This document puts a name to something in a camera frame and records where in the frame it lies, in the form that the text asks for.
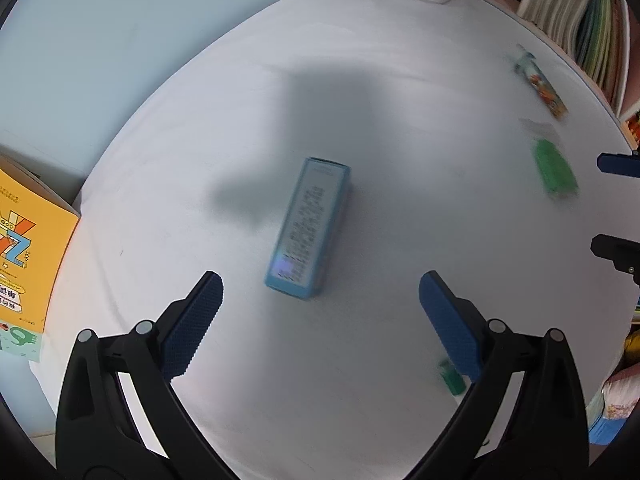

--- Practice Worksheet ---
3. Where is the green clay bag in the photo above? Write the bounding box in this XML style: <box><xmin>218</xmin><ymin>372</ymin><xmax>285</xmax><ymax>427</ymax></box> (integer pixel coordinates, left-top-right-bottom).
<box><xmin>520</xmin><ymin>118</ymin><xmax>579</xmax><ymax>200</ymax></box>

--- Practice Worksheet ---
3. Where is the green marker pen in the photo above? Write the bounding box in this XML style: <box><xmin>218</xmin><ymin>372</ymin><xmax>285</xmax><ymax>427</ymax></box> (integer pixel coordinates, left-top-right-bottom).
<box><xmin>437</xmin><ymin>359</ymin><xmax>468</xmax><ymax>396</ymax></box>

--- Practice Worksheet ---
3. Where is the wooden bookshelf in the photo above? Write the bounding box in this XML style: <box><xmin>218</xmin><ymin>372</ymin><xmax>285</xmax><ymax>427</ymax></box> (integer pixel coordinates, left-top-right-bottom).
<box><xmin>515</xmin><ymin>0</ymin><xmax>639</xmax><ymax>152</ymax></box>

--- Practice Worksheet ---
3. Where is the colourful glue tube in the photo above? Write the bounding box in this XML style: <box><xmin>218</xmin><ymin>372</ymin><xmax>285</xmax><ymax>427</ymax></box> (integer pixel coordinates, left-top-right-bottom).
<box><xmin>513</xmin><ymin>44</ymin><xmax>567</xmax><ymax>120</ymax></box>

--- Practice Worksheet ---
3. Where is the yellow children's book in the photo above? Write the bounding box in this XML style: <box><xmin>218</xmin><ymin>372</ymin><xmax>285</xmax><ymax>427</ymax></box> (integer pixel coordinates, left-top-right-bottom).
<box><xmin>0</xmin><ymin>155</ymin><xmax>80</xmax><ymax>333</ymax></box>

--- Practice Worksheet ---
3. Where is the light blue medicine box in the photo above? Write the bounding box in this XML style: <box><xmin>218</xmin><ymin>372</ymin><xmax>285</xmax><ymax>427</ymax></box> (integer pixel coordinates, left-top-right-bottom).
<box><xmin>265</xmin><ymin>157</ymin><xmax>352</xmax><ymax>300</ymax></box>

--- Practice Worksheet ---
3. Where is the green elephant booklet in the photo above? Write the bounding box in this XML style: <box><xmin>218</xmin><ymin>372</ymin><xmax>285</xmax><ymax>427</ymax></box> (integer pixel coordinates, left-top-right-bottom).
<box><xmin>0</xmin><ymin>322</ymin><xmax>42</xmax><ymax>362</ymax></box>

